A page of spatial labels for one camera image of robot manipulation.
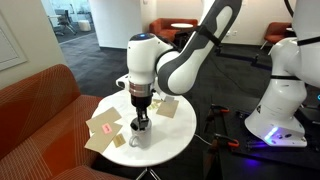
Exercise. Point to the white ceramic mug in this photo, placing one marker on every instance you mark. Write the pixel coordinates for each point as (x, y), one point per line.
(143, 138)

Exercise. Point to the brown packet with pink label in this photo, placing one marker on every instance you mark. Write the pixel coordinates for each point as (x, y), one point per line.
(103, 118)

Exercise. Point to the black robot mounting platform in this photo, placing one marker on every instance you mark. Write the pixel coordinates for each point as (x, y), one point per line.
(240, 133)

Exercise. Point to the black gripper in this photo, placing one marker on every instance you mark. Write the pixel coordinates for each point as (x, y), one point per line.
(140, 102)

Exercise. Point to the orange striped sofa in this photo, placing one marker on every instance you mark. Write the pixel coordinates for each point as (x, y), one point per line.
(40, 126)

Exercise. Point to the grey office chair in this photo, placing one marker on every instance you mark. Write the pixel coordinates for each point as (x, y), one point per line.
(64, 20)

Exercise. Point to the white framed wall panel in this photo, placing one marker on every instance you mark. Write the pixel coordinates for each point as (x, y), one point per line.
(8, 46)

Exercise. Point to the yellow-green paper packet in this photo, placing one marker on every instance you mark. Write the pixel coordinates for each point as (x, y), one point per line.
(154, 106)

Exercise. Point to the pink sticky note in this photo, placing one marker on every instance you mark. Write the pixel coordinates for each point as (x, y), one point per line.
(106, 128)

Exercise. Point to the red lounge sofa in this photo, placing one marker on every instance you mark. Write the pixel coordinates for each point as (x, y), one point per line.
(163, 28)

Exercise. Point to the orange lounge chair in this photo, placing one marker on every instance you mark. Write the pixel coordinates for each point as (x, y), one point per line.
(275, 31)

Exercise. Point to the small round white table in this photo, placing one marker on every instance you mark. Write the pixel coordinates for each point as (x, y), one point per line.
(181, 25)

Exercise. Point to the white wall outlet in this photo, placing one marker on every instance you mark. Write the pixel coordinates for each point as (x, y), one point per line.
(232, 33)

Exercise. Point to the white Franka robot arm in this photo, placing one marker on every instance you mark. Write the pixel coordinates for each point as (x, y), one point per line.
(186, 63)

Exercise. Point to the chrome table legs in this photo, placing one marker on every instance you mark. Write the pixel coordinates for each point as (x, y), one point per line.
(148, 173)

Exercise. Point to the small tan paper packet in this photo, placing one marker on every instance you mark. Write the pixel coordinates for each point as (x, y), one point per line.
(119, 140)

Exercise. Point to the brown card with pink note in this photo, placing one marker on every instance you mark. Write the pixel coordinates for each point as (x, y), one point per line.
(100, 141)

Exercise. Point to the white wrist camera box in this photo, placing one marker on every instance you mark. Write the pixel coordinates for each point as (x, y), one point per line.
(122, 82)

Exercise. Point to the white cube stool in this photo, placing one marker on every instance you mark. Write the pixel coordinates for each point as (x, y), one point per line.
(84, 25)

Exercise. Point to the white marker with black cap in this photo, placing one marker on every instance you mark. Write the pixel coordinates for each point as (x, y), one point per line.
(134, 125)

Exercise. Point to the large brown paper envelope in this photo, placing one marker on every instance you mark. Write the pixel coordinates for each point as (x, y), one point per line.
(168, 109)

